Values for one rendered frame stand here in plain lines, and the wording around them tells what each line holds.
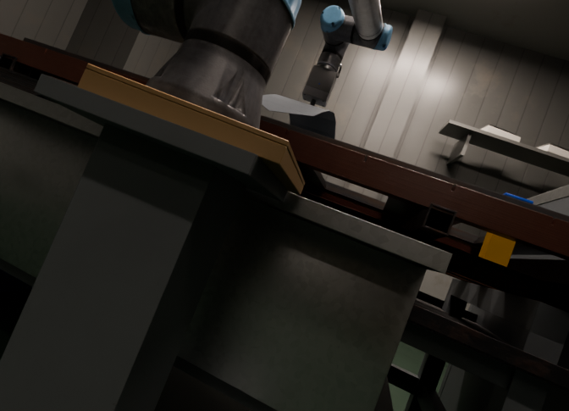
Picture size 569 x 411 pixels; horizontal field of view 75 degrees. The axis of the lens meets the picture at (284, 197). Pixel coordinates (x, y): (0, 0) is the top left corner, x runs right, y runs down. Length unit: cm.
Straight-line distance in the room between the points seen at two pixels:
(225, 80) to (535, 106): 425
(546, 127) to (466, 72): 94
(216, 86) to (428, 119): 381
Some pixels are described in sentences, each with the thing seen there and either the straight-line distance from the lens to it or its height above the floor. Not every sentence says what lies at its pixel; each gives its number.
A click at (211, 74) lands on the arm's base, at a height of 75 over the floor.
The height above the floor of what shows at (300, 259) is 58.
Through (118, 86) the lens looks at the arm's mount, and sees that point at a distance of 42.
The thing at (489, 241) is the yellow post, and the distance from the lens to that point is 98.
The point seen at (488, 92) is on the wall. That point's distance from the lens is 444.
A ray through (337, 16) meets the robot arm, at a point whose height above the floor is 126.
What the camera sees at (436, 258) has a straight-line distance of 57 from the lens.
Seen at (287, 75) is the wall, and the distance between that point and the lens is 429.
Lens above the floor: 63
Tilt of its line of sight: 4 degrees up
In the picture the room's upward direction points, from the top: 22 degrees clockwise
